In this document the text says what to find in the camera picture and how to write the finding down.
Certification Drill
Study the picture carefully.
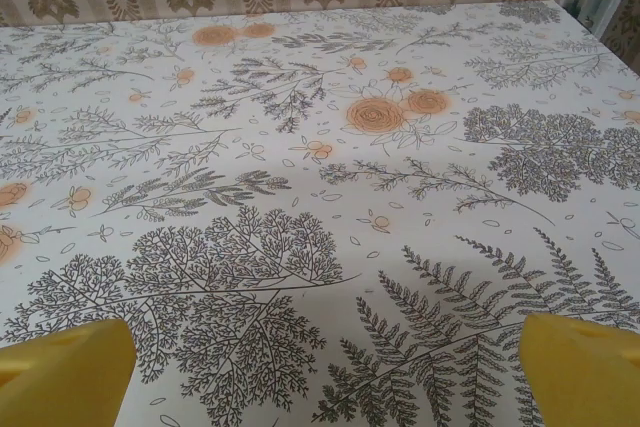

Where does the floral print tablecloth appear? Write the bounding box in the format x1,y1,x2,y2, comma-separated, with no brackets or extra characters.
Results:
0,0,640,427

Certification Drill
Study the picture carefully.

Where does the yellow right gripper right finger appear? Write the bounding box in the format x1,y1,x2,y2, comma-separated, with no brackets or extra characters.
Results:
519,313,640,427

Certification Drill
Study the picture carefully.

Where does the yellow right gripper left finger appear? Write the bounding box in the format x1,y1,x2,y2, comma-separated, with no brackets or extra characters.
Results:
0,317,135,427

